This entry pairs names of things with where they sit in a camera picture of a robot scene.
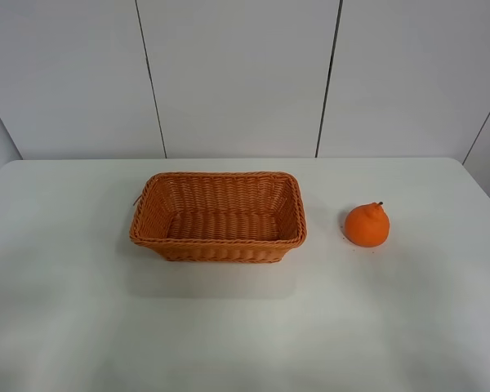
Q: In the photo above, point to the orange wicker basket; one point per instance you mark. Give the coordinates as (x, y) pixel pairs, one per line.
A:
(247, 217)

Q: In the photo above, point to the orange citrus fruit with stem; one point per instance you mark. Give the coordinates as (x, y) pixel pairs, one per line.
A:
(367, 225)

